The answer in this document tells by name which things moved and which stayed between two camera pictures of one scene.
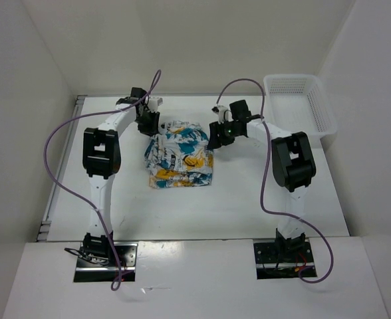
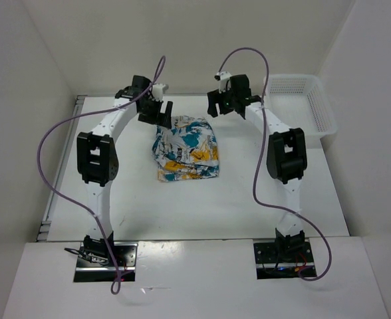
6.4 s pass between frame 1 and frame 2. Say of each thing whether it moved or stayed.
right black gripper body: moved
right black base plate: stayed
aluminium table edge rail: stayed
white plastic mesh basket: stayed
